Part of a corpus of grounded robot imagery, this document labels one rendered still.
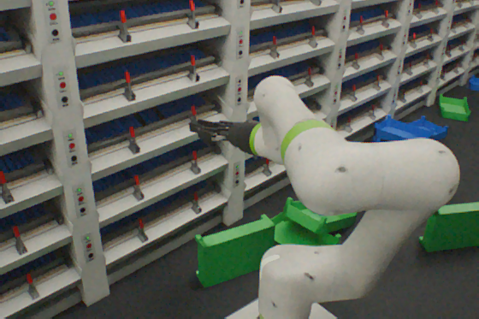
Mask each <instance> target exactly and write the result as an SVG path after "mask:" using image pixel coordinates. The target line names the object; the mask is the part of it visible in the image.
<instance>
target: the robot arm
mask: <svg viewBox="0 0 479 319"><path fill-rule="evenodd" d="M253 99H255V105H256V107H257V112H258V114H259V118H260V121H253V120H252V118H250V120H247V121H224V120H219V121H214V122H213V121H207V120H203V119H198V123H196V122H191V121H190V122H188V125H189V130H190V132H192V133H197V134H198V137H199V138H201V139H206V140H209V141H211V142H212V143H214V144H215V143H217V142H216V141H217V140H218V139H221V140H223V141H229V142H230V143H231V144H232V145H233V146H235V147H239V149H240V150H241V151H243V152H247V153H248V155H252V156H253V159H257V156H259V157H265V158H267V159H269V160H270V161H272V162H274V163H276V164H279V165H284V168H286V171H287V174H288V177H289V179H290V181H291V183H292V185H293V189H294V191H295V193H296V195H297V197H298V198H299V200H300V202H301V203H302V204H303V205H304V206H305V207H306V208H308V209H309V210H311V211H313V212H315V213H317V214H319V215H323V216H339V215H344V214H351V213H356V212H357V211H362V210H366V211H365V212H364V215H363V217H362V219H361V221H360V223H359V224H358V225H357V227H356V228H355V229H354V231H353V232H352V234H351V235H350V236H349V238H348V239H347V240H346V241H345V242H344V243H343V245H324V246H312V245H278V246H275V247H273V248H271V249H270V250H268V251H267V252H266V253H265V254H264V256H263V259H262V263H260V275H259V289H258V311H259V315H258V316H257V318H256V319H308V318H309V317H310V314H311V309H312V305H313V304H315V303H326V302H327V301H336V300H348V299H358V298H365V297H367V296H369V295H370V294H371V293H372V292H374V291H375V290H376V289H377V288H378V286H379V285H380V283H381V279H382V277H383V276H384V274H385V271H386V270H387V267H388V265H389V264H390V263H391V261H392V260H393V258H394V256H395V255H396V253H397V252H398V251H399V249H400V248H401V247H402V245H403V244H404V243H405V242H406V241H407V240H408V239H409V238H410V237H411V236H412V235H413V233H414V232H415V231H416V230H417V229H418V228H419V227H420V226H421V225H422V224H423V223H424V222H425V221H426V220H427V219H428V218H430V217H431V215H432V214H433V213H435V212H436V211H437V210H438V209H439V208H440V207H442V206H443V205H444V204H446V203H447V202H449V201H450V200H451V199H452V197H453V195H454V193H455V192H456V190H457V188H458V183H459V169H458V168H459V165H458V162H457V159H456V158H455V156H454V155H453V154H452V153H451V152H450V151H449V150H448V149H447V147H446V146H444V145H443V144H441V143H439V142H437V141H435V140H432V139H407V140H400V141H394V142H381V143H358V142H347V141H346V140H345V139H344V138H343V137H342V136H341V135H340V134H338V133H337V132H336V131H335V130H334V129H333V128H332V127H331V126H330V125H328V124H327V123H326V122H325V121H323V120H322V119H320V118H319V117H317V116H316V115H314V114H313V113H312V112H311V111H310V110H309V109H308V108H307V107H306V106H305V105H304V104H303V102H302V101H301V99H300V98H299V95H298V93H297V90H296V88H295V86H294V84H293V83H292V82H291V81H290V80H287V79H285V78H283V77H281V76H271V77H268V78H266V79H265V80H263V81H262V82H261V83H260V84H259V85H258V86H257V89H256V91H255V97H254V98H253Z"/></svg>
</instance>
